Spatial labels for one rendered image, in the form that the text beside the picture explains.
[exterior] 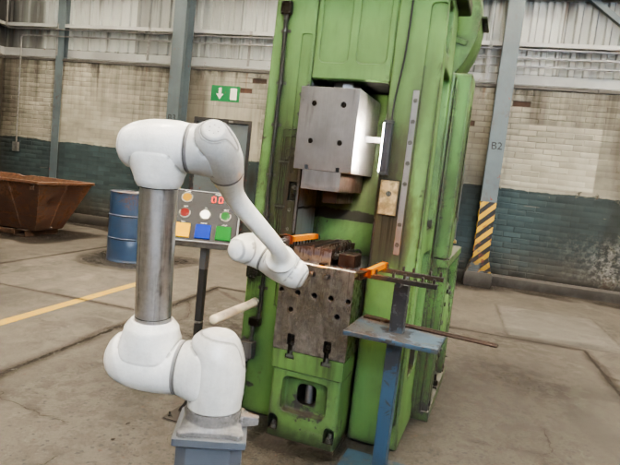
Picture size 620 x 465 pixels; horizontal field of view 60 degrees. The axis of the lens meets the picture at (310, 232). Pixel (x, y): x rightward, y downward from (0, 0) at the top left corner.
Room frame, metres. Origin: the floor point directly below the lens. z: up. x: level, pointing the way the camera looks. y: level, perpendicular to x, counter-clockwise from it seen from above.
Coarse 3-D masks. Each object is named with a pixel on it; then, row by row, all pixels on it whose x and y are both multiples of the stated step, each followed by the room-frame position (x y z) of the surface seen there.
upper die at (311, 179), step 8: (304, 176) 2.63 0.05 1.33; (312, 176) 2.61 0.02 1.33; (320, 176) 2.60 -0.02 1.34; (328, 176) 2.58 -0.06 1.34; (336, 176) 2.57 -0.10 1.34; (344, 176) 2.63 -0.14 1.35; (352, 176) 2.77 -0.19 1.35; (360, 176) 2.91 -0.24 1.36; (304, 184) 2.63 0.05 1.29; (312, 184) 2.61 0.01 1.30; (320, 184) 2.60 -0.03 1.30; (328, 184) 2.58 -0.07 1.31; (336, 184) 2.57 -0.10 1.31; (344, 184) 2.64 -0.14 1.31; (352, 184) 2.78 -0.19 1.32; (360, 184) 2.92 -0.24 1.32; (336, 192) 2.57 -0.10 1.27; (344, 192) 2.66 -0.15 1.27; (352, 192) 2.80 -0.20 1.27; (360, 192) 2.94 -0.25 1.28
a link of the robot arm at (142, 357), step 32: (128, 128) 1.39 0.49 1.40; (160, 128) 1.37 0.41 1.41; (128, 160) 1.39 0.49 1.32; (160, 160) 1.36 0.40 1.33; (160, 192) 1.39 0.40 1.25; (160, 224) 1.40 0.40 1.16; (160, 256) 1.41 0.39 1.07; (160, 288) 1.42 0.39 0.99; (128, 320) 1.45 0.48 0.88; (160, 320) 1.43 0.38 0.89; (128, 352) 1.40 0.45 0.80; (160, 352) 1.40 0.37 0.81; (128, 384) 1.41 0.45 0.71; (160, 384) 1.40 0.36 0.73
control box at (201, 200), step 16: (192, 192) 2.68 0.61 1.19; (208, 192) 2.69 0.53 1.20; (192, 208) 2.64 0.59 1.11; (208, 208) 2.65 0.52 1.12; (224, 208) 2.66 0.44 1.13; (192, 224) 2.59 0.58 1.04; (208, 224) 2.61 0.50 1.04; (224, 224) 2.62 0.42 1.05; (176, 240) 2.55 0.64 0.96; (192, 240) 2.55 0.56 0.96; (208, 240) 2.56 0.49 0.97
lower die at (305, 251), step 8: (320, 240) 3.00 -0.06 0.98; (328, 240) 2.96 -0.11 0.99; (344, 240) 2.96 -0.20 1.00; (296, 248) 2.63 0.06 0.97; (304, 248) 2.61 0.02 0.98; (312, 248) 2.60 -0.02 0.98; (320, 248) 2.59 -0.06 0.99; (328, 248) 2.59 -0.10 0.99; (344, 248) 2.77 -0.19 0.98; (352, 248) 2.93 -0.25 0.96; (304, 256) 2.61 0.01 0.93; (312, 256) 2.60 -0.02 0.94; (320, 256) 2.58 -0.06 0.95; (328, 256) 2.57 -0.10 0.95; (328, 264) 2.57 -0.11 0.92
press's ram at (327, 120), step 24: (312, 96) 2.63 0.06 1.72; (336, 96) 2.59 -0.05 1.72; (360, 96) 2.55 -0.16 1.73; (312, 120) 2.62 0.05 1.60; (336, 120) 2.58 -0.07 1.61; (360, 120) 2.60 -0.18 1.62; (312, 144) 2.62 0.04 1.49; (336, 144) 2.58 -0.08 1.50; (360, 144) 2.65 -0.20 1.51; (312, 168) 2.62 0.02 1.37; (336, 168) 2.58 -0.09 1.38; (360, 168) 2.70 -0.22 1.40
